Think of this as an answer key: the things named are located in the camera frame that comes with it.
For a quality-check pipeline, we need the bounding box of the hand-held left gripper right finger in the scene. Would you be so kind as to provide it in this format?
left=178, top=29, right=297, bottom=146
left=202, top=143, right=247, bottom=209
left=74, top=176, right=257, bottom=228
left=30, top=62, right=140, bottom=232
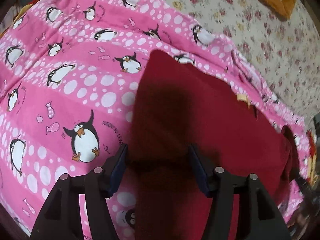
left=188, top=144, right=292, bottom=240

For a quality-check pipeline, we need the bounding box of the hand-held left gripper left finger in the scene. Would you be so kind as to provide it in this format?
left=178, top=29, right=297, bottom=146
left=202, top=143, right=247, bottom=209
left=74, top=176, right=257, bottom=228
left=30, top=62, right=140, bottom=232
left=30, top=143, right=128, bottom=240

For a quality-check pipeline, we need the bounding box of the red garment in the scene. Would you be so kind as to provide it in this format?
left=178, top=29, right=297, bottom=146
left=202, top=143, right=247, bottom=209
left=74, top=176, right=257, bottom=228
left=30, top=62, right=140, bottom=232
left=128, top=49, right=299, bottom=240

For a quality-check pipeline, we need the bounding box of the pink penguin print blanket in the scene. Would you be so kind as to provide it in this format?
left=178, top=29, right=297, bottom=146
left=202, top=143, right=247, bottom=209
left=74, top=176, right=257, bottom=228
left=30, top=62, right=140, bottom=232
left=0, top=0, right=310, bottom=238

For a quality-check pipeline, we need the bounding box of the red yellow printed cloth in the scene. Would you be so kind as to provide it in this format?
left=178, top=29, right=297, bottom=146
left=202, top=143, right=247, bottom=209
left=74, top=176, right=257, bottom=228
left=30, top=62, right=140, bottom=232
left=305, top=127, right=318, bottom=180

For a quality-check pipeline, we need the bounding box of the floral bed sheet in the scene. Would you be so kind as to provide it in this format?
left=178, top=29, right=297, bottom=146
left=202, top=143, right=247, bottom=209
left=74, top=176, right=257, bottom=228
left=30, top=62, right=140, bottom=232
left=49, top=0, right=320, bottom=128

